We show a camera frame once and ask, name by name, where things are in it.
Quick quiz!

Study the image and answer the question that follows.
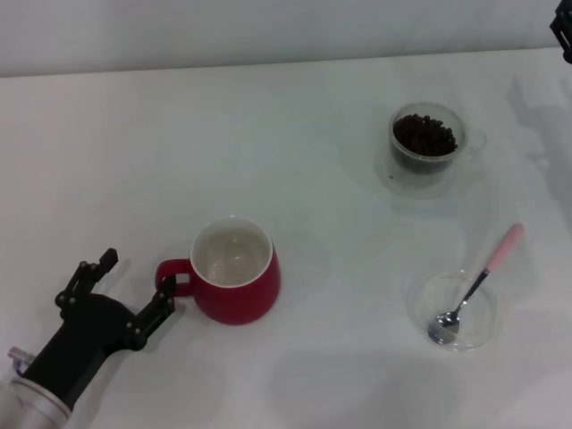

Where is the translucent wrist cable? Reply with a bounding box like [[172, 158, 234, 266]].
[[7, 346, 35, 374]]

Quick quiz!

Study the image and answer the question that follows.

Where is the small clear glass dish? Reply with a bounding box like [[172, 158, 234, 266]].
[[404, 269, 501, 354]]

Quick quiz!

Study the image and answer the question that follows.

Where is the red ceramic mug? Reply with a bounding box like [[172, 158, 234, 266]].
[[155, 216, 282, 326]]

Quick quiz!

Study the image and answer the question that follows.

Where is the coffee beans heap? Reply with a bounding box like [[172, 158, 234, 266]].
[[391, 114, 458, 174]]

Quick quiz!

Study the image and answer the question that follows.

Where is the clear glass cup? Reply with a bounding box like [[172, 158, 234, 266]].
[[387, 102, 488, 176]]

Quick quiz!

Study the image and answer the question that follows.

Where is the pink handled metal spoon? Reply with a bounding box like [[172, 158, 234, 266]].
[[426, 223, 525, 346]]

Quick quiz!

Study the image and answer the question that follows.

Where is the glass cup of coffee beans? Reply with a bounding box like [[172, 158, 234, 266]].
[[374, 133, 475, 200]]

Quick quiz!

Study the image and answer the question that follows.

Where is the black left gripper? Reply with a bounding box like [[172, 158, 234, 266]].
[[21, 248, 178, 403]]

